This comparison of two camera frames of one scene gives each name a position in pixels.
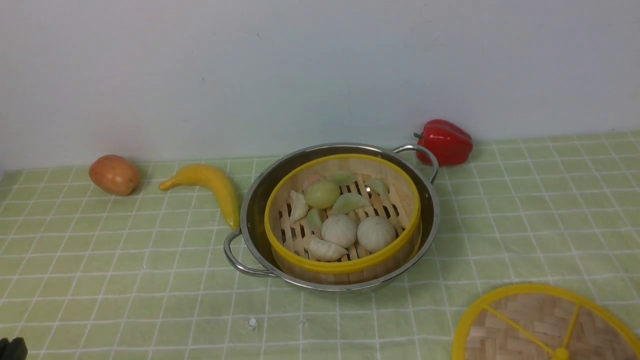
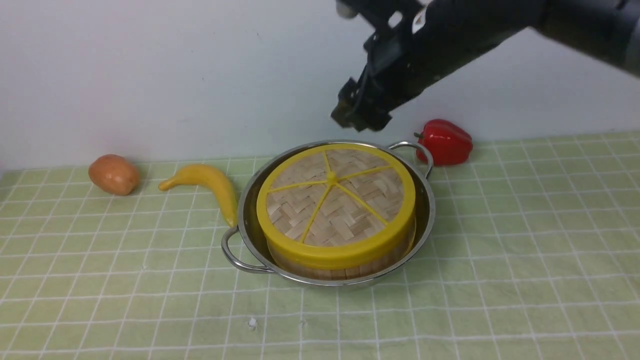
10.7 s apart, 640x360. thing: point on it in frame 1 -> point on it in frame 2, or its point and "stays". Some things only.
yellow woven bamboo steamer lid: x=540 y=321 -> x=335 y=206
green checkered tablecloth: x=86 y=275 stays
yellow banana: x=212 y=177 stays
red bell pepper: x=449 y=144 stays
